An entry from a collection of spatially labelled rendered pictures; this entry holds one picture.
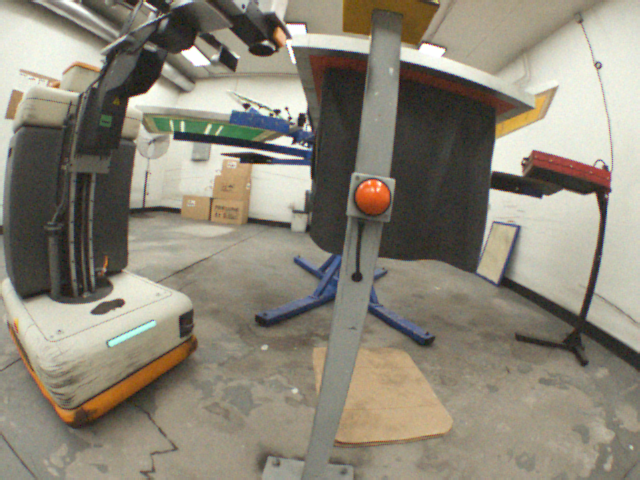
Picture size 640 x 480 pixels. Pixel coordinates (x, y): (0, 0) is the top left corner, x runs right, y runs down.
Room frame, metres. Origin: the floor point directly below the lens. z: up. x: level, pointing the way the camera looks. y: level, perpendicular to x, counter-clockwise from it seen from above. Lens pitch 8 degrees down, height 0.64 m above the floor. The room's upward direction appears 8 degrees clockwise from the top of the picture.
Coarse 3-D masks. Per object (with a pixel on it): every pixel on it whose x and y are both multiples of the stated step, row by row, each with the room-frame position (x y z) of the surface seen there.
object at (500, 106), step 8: (424, 80) 0.59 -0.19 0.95; (432, 80) 0.58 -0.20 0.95; (440, 80) 0.56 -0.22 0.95; (440, 88) 0.61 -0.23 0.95; (448, 88) 0.59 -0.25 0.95; (456, 88) 0.58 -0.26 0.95; (464, 88) 0.56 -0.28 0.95; (464, 96) 0.61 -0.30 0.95; (472, 96) 0.59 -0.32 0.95; (480, 96) 0.58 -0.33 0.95; (488, 96) 0.56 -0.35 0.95; (488, 104) 0.60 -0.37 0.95; (496, 104) 0.58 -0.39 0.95; (504, 104) 0.57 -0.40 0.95; (496, 112) 0.63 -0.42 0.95; (504, 112) 0.61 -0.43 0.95
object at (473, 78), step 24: (312, 48) 0.53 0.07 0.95; (336, 48) 0.52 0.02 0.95; (360, 48) 0.52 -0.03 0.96; (408, 48) 0.52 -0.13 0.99; (312, 72) 0.66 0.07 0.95; (432, 72) 0.54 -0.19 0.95; (456, 72) 0.52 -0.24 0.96; (480, 72) 0.51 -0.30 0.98; (312, 96) 0.84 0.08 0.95; (504, 96) 0.53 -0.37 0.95; (528, 96) 0.51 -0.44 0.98; (312, 120) 1.13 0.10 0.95; (504, 120) 0.66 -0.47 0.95
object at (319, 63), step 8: (312, 56) 0.57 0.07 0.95; (320, 56) 0.56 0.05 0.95; (312, 64) 0.61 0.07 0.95; (320, 64) 0.60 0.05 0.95; (328, 64) 0.60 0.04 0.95; (336, 64) 0.59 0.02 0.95; (344, 64) 0.59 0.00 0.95; (352, 64) 0.58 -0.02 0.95; (360, 64) 0.58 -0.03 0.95; (320, 72) 0.65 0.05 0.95; (400, 72) 0.58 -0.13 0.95; (408, 72) 0.57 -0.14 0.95; (416, 72) 0.56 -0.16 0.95; (320, 80) 0.70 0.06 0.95; (408, 80) 0.61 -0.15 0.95; (416, 80) 0.60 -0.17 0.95; (320, 88) 0.76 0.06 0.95; (320, 96) 0.83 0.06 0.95
